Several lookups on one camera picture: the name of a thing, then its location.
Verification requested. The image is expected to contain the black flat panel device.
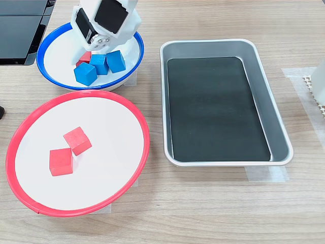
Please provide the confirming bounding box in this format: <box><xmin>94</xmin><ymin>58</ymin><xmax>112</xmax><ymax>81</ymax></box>
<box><xmin>0</xmin><ymin>0</ymin><xmax>57</xmax><ymax>16</ymax></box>
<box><xmin>0</xmin><ymin>15</ymin><xmax>47</xmax><ymax>66</ymax></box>

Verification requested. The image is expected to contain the red cube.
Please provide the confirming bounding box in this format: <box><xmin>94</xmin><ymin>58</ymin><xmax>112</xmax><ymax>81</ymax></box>
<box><xmin>49</xmin><ymin>147</ymin><xmax>74</xmax><ymax>177</ymax></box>
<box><xmin>75</xmin><ymin>50</ymin><xmax>92</xmax><ymax>68</ymax></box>
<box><xmin>62</xmin><ymin>126</ymin><xmax>92</xmax><ymax>157</ymax></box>

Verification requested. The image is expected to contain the pale perforated base plate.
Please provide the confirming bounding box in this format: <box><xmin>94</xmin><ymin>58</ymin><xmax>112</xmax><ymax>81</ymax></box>
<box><xmin>302</xmin><ymin>75</ymin><xmax>325</xmax><ymax>120</ymax></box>

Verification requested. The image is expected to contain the blue rimmed white plate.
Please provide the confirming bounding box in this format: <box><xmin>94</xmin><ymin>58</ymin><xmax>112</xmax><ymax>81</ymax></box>
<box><xmin>36</xmin><ymin>21</ymin><xmax>145</xmax><ymax>92</ymax></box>

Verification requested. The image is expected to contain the red rimmed white plate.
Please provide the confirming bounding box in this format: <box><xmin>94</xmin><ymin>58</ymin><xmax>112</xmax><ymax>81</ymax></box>
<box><xmin>5</xmin><ymin>90</ymin><xmax>151</xmax><ymax>218</ymax></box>

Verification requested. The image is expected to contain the blue cube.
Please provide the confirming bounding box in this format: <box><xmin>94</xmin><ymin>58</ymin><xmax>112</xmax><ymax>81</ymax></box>
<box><xmin>106</xmin><ymin>50</ymin><xmax>127</xmax><ymax>74</ymax></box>
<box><xmin>89</xmin><ymin>54</ymin><xmax>109</xmax><ymax>76</ymax></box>
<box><xmin>73</xmin><ymin>62</ymin><xmax>99</xmax><ymax>86</ymax></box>

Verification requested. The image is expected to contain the black tray mat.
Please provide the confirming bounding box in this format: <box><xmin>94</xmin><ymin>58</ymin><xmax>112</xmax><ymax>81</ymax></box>
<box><xmin>167</xmin><ymin>56</ymin><xmax>272</xmax><ymax>163</ymax></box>

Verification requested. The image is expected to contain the steel tray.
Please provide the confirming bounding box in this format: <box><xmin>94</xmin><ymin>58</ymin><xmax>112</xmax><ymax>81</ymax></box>
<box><xmin>159</xmin><ymin>38</ymin><xmax>295</xmax><ymax>168</ymax></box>

